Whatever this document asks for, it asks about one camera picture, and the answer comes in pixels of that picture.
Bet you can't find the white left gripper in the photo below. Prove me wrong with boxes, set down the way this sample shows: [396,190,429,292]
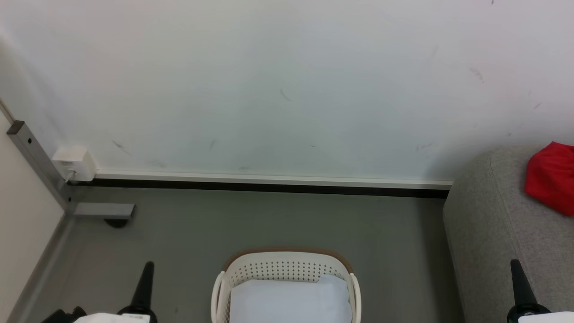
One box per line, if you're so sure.
[74,261,158,323]

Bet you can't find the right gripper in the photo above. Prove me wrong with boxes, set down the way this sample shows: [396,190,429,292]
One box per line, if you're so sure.
[507,259,574,323]

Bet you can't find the red and white jersey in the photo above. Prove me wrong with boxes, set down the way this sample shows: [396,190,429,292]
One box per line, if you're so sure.
[524,141,574,218]

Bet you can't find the white perforated laundry basket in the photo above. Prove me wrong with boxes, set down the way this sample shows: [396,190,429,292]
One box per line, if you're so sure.
[210,246,362,323]

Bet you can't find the grey fabric sofa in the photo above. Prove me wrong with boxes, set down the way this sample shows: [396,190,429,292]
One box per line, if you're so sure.
[443,144,574,323]

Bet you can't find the cream partition panel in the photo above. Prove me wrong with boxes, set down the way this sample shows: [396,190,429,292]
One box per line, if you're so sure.
[0,101,66,312]

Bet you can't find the pale white folded garment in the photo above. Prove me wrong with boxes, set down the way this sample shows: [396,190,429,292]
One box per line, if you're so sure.
[228,274,353,323]

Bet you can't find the white wall junction box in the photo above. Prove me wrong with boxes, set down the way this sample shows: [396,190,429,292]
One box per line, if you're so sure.
[52,145,97,183]

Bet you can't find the white wall skirting trunking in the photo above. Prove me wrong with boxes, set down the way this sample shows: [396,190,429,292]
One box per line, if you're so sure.
[93,169,454,192]

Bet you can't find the grey metal frame post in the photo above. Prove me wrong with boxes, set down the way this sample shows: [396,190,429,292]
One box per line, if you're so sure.
[6,120,136,221]

